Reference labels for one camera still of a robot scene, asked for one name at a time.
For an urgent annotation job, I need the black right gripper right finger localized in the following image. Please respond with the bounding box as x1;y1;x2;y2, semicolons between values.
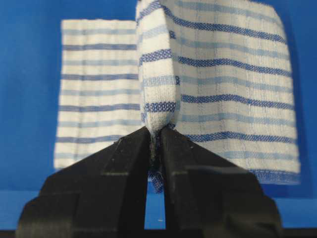
160;128;282;238

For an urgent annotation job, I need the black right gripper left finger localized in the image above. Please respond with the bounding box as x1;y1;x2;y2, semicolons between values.
16;128;150;238

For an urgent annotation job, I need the blue table mat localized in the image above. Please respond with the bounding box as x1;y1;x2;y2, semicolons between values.
0;0;317;230

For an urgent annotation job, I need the blue white striped towel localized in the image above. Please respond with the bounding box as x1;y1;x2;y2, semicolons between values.
53;0;300;184

